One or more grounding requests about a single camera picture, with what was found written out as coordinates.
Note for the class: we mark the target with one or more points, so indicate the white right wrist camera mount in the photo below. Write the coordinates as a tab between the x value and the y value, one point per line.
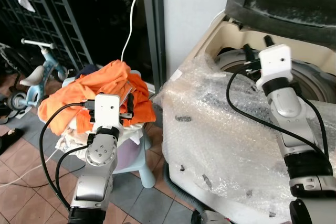
275	62

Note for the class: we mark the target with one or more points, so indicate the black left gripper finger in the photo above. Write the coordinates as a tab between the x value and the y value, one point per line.
129	102

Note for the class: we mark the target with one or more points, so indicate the black metal grid gate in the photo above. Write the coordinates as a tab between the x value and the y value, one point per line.
58	14

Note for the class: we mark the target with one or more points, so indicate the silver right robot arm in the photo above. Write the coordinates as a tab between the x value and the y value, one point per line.
294	129

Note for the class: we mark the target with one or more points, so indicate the pale laundry basket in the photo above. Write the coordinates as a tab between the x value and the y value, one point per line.
128	153

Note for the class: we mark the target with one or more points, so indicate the light blue plastic stool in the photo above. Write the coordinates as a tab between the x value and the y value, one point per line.
147	169

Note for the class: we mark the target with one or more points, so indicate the beige top-load washing machine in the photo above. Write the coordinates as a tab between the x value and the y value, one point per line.
210	40

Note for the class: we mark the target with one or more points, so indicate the orange garment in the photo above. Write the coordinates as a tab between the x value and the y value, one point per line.
100	85

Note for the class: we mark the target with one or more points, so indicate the grey door frame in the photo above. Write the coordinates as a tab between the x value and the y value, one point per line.
153	24

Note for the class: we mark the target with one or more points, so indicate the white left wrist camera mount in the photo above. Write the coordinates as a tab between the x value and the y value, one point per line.
107	109

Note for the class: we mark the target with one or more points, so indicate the black shoe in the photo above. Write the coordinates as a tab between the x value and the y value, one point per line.
9	140

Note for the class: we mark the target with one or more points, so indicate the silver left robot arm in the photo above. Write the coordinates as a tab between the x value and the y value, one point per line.
100	156

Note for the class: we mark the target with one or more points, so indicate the light blue child tricycle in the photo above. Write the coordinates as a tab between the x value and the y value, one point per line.
42	74

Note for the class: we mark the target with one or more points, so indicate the grey washing machine lid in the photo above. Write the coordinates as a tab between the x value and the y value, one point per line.
283	3

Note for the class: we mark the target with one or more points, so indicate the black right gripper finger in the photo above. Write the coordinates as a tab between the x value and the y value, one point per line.
247	52
268	41

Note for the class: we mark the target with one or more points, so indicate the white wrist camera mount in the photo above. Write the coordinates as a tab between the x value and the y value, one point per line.
275	62
107	109

